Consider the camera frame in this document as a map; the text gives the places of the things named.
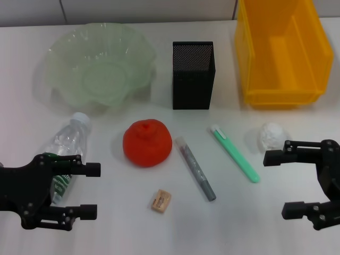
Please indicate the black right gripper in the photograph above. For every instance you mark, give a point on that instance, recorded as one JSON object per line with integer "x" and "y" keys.
{"x": 330, "y": 180}

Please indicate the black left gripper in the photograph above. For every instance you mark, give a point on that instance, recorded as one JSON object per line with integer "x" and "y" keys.
{"x": 26, "y": 188}

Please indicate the white paper ball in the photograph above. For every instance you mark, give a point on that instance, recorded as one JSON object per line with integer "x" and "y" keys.
{"x": 272, "y": 135}

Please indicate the clear plastic water bottle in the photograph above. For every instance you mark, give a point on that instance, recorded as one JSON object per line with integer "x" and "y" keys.
{"x": 69, "y": 135}

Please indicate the mint green utility knife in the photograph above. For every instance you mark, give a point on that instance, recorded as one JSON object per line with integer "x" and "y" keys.
{"x": 233, "y": 154}

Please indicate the red-orange orange fruit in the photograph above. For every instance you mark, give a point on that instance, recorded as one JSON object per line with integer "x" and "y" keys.
{"x": 147, "y": 146}

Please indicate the grey marker pen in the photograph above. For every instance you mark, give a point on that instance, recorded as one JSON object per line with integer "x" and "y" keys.
{"x": 195, "y": 167}

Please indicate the beige eraser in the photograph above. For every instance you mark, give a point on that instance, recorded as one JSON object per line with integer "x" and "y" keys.
{"x": 160, "y": 200}

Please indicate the green glass fruit plate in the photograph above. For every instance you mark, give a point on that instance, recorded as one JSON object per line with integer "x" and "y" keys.
{"x": 101, "y": 77}

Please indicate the black mesh pen holder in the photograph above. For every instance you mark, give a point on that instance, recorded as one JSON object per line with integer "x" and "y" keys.
{"x": 192, "y": 90}

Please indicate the yellow plastic bin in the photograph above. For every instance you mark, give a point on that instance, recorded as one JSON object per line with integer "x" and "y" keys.
{"x": 292, "y": 66}

